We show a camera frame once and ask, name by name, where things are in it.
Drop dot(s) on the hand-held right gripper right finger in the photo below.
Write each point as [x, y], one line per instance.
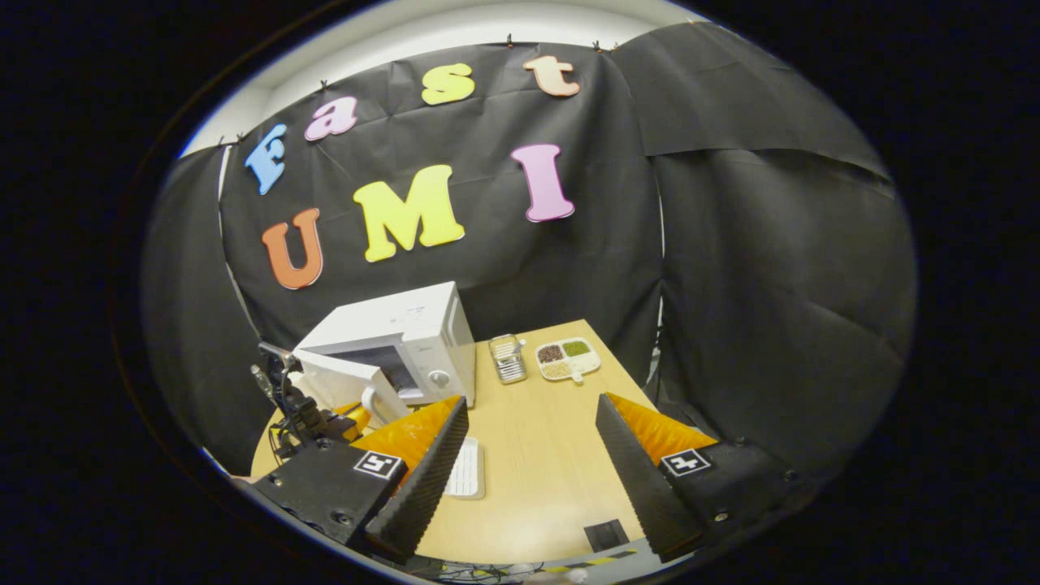
[642, 487]

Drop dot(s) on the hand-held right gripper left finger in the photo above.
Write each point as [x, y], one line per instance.
[426, 496]

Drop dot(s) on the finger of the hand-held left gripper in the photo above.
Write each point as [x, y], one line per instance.
[357, 418]

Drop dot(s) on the white microwave oven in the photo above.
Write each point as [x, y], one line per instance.
[406, 325]

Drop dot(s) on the white rectangular container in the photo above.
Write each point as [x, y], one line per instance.
[467, 471]

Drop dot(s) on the yellow black striped tape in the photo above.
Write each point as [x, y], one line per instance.
[601, 561]

